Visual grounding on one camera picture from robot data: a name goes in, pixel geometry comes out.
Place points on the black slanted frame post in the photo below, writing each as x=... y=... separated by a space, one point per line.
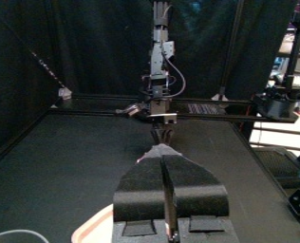
x=232 y=47

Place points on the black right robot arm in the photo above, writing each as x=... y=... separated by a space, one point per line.
x=161 y=47

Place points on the black frame rail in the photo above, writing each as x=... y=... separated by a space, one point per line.
x=216 y=117

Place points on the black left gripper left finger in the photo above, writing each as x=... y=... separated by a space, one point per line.
x=140 y=190

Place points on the black camera stand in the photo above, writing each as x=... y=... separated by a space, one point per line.
x=284 y=95

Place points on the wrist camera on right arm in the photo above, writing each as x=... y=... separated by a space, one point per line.
x=131 y=110

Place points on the black mesh tray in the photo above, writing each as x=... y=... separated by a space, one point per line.
x=284 y=164

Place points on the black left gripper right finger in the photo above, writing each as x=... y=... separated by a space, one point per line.
x=198 y=193

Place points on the striped black white label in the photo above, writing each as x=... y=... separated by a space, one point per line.
x=204 y=108

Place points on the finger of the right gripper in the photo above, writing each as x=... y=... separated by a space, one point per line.
x=157 y=133
x=169 y=133

